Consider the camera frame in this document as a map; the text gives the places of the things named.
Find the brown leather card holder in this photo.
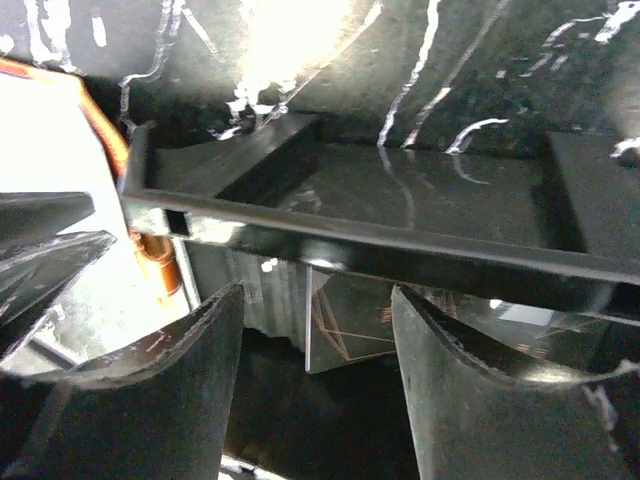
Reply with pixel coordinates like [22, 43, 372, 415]
[1, 59, 188, 363]

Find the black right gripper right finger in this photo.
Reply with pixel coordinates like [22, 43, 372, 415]
[391, 285, 639, 479]

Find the black plastic card box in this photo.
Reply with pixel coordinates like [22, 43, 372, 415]
[121, 115, 639, 479]

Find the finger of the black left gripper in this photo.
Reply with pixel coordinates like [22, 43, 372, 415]
[1, 231, 116, 325]
[1, 192, 95, 245]

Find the black credit card stack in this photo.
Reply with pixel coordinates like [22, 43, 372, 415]
[226, 251, 608, 373]

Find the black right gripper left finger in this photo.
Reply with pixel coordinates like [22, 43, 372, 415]
[1, 284, 245, 479]

